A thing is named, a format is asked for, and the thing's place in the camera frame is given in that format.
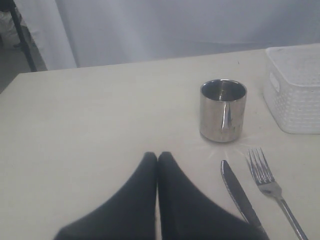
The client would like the silver metal knife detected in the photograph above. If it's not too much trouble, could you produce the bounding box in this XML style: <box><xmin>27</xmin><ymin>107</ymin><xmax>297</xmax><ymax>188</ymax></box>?
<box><xmin>220</xmin><ymin>160</ymin><xmax>270</xmax><ymax>240</ymax></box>

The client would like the silver metal moka pot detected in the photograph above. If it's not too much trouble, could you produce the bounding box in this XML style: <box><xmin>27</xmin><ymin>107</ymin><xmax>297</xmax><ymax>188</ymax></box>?
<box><xmin>199</xmin><ymin>79</ymin><xmax>247</xmax><ymax>143</ymax></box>

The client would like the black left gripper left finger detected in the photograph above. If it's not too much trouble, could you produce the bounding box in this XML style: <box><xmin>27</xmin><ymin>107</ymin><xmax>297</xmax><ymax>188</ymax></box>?
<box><xmin>55</xmin><ymin>152</ymin><xmax>158</xmax><ymax>240</ymax></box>

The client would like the white perforated plastic basket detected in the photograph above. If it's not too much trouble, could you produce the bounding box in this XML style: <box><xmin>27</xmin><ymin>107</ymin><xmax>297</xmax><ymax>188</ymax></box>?
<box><xmin>263</xmin><ymin>43</ymin><xmax>320</xmax><ymax>135</ymax></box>

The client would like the silver metal fork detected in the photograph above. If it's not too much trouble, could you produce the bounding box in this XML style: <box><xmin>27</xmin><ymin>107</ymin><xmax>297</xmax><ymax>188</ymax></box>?
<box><xmin>248</xmin><ymin>148</ymin><xmax>308</xmax><ymax>240</ymax></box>

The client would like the dark metal stand leg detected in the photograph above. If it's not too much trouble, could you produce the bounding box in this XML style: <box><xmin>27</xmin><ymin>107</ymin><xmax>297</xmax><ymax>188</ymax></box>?
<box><xmin>8</xmin><ymin>0</ymin><xmax>48</xmax><ymax>72</ymax></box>

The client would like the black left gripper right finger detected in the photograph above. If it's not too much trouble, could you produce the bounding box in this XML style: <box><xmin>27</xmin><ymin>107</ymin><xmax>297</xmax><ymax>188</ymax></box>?
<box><xmin>157</xmin><ymin>151</ymin><xmax>268</xmax><ymax>240</ymax></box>

